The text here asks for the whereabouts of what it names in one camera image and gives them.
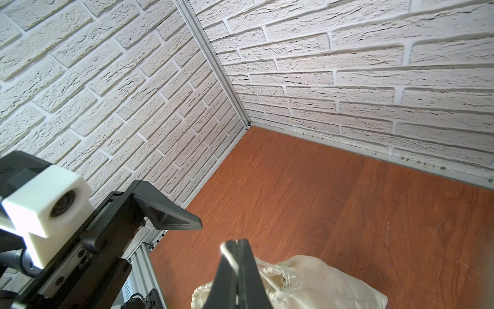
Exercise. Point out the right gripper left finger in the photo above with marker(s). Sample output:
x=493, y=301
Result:
x=223, y=293

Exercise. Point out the aluminium front rail frame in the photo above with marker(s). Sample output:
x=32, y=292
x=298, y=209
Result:
x=142, y=283

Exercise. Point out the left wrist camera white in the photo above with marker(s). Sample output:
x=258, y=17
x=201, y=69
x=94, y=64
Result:
x=42, y=207

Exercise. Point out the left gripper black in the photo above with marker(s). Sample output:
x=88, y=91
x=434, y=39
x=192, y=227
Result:
x=90, y=271

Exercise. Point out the beige cloth soil bag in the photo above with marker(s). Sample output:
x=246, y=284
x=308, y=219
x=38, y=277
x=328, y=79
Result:
x=307, y=282

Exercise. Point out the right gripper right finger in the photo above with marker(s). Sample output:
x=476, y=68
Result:
x=251, y=292

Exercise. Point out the left corner aluminium post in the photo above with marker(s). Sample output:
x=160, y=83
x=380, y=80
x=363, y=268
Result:
x=195, y=27

